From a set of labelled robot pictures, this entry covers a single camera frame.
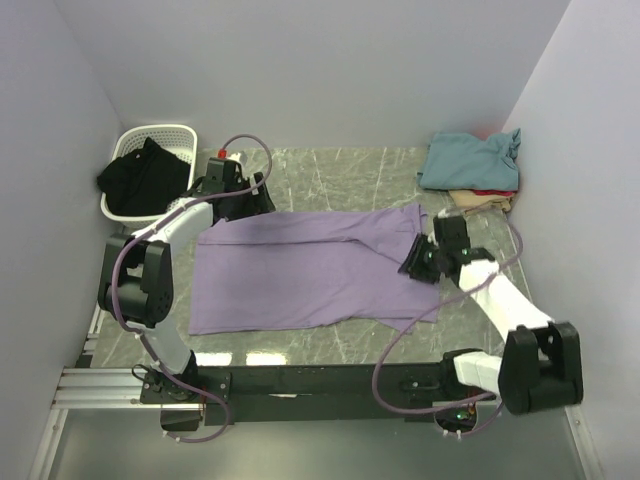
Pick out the purple t shirt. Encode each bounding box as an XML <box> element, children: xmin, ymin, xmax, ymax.
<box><xmin>188</xmin><ymin>203</ymin><xmax>440</xmax><ymax>335</ymax></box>

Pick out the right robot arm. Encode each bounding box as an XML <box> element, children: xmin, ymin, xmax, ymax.
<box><xmin>399</xmin><ymin>215</ymin><xmax>584</xmax><ymax>415</ymax></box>

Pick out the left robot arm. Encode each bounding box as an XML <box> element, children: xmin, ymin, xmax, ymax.
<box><xmin>98</xmin><ymin>156</ymin><xmax>275</xmax><ymax>402</ymax></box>

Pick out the white laundry basket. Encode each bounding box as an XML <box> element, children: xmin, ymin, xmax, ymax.
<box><xmin>96</xmin><ymin>124</ymin><xmax>197</xmax><ymax>228</ymax></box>

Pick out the tan folded t shirt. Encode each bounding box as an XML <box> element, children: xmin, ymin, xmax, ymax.
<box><xmin>448</xmin><ymin>190</ymin><xmax>516</xmax><ymax>215</ymax></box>

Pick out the black t shirt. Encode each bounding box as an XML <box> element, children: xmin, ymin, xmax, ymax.
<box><xmin>96</xmin><ymin>137</ymin><xmax>191</xmax><ymax>217</ymax></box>

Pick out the red folded t shirt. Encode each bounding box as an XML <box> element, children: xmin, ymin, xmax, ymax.
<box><xmin>471</xmin><ymin>190</ymin><xmax>517</xmax><ymax>198</ymax></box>

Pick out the teal folded t shirt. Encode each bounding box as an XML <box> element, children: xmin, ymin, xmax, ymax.
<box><xmin>417</xmin><ymin>128</ymin><xmax>521</xmax><ymax>192</ymax></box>

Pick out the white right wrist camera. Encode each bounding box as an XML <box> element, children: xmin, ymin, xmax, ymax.
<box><xmin>436</xmin><ymin>209</ymin><xmax>464</xmax><ymax>219</ymax></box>

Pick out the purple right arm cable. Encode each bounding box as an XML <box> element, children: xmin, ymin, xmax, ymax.
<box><xmin>372</xmin><ymin>202</ymin><xmax>525</xmax><ymax>441</ymax></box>

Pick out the aluminium rail frame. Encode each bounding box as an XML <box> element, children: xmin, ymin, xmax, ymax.
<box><xmin>27</xmin><ymin>239</ymin><xmax>201</xmax><ymax>480</ymax></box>

